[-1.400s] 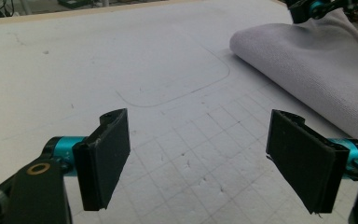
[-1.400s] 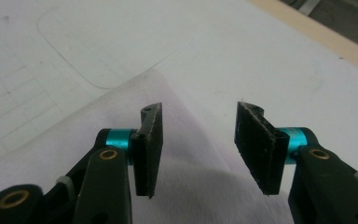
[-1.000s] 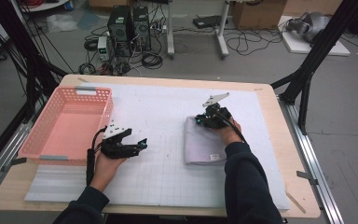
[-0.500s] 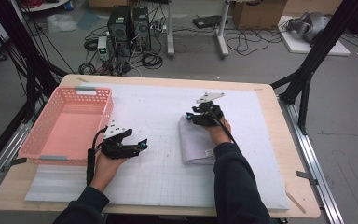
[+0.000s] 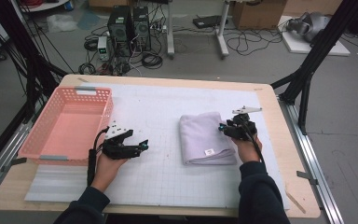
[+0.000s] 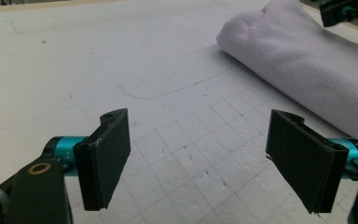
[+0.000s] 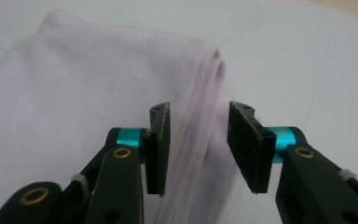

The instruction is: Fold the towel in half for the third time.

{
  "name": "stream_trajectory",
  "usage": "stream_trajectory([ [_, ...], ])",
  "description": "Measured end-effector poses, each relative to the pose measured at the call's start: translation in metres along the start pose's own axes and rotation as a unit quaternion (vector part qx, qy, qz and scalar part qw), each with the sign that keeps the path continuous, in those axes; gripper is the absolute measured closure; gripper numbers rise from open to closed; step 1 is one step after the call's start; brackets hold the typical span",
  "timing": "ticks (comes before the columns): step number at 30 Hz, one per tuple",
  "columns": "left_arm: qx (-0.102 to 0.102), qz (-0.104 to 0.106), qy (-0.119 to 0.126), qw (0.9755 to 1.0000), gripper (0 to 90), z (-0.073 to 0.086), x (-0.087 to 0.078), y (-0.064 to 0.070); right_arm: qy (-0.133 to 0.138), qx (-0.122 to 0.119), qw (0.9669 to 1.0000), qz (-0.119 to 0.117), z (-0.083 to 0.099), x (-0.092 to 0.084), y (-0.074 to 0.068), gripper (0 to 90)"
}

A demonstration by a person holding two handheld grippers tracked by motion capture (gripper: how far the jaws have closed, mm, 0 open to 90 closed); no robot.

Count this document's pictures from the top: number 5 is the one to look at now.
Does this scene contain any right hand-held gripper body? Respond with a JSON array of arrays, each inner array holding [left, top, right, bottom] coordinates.
[[225, 105, 263, 141]]

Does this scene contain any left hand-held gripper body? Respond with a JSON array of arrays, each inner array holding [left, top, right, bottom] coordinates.
[[102, 120, 142, 161]]

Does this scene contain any lilac printed blanket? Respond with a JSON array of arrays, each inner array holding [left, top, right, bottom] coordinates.
[[179, 111, 239, 166]]

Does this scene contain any pink plastic basket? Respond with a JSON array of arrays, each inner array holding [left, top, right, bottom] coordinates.
[[18, 86, 115, 166]]

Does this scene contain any person's right hand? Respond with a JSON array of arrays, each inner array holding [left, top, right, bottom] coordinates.
[[231, 134, 264, 164]]

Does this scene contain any person's left hand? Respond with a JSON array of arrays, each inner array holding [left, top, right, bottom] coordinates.
[[91, 152, 129, 193]]

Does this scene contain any white grid mat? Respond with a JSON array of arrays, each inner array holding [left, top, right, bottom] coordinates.
[[80, 82, 291, 210]]

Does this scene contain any grey power supply unit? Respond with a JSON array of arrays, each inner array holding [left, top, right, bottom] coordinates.
[[97, 35, 111, 63]]

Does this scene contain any thin wooden stick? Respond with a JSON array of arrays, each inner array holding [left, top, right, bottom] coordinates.
[[284, 183, 307, 215]]

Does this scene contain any white floor board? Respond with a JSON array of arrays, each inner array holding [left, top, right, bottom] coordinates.
[[278, 15, 351, 57]]

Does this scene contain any black flat device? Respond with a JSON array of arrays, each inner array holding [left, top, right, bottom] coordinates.
[[192, 14, 229, 30]]

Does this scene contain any black computer tower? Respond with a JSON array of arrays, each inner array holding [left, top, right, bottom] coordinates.
[[131, 6, 153, 52], [106, 5, 134, 59]]

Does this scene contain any brown cardboard box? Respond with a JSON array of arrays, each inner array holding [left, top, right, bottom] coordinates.
[[231, 0, 288, 31], [88, 0, 134, 8]]

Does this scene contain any grey headset device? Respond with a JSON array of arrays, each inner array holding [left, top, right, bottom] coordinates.
[[285, 11, 332, 43]]

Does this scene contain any clear plastic bag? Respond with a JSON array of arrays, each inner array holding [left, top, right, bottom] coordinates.
[[46, 13, 78, 34]]

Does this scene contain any beige cardboard box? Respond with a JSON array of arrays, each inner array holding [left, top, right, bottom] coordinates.
[[283, 0, 344, 17]]

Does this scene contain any round white table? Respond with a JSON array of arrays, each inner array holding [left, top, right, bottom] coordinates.
[[18, 0, 71, 13]]

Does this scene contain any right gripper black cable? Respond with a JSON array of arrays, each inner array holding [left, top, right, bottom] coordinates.
[[241, 119, 266, 164]]

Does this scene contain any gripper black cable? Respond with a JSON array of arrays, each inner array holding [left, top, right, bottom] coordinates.
[[87, 125, 110, 188], [241, 119, 266, 164]]

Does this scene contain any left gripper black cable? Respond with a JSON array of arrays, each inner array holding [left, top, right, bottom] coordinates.
[[87, 125, 110, 188]]

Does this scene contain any black cable coil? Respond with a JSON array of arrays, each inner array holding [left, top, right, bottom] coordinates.
[[77, 62, 97, 76], [141, 50, 164, 70]]

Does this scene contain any aluminium rail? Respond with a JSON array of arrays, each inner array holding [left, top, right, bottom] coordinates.
[[278, 96, 346, 224], [0, 120, 34, 203]]

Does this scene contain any grey metal bracket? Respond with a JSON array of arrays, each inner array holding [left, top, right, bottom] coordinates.
[[296, 170, 320, 186], [1, 157, 28, 174]]

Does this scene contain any white desk frame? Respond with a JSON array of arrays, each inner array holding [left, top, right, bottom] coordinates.
[[166, 0, 231, 60]]

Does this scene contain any black metal frame stand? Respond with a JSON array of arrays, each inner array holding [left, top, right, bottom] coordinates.
[[269, 0, 358, 136], [0, 0, 69, 175]]

